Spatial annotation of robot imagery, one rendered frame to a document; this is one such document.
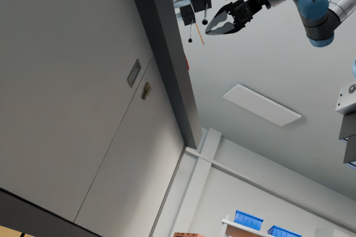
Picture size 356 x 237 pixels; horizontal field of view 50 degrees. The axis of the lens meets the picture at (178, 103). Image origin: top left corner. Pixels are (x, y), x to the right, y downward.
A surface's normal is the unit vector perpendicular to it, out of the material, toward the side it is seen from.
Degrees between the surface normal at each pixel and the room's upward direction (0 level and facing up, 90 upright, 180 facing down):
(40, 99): 90
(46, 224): 90
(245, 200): 90
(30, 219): 90
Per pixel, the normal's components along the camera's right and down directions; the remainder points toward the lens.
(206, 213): 0.30, -0.30
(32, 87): 0.92, 0.26
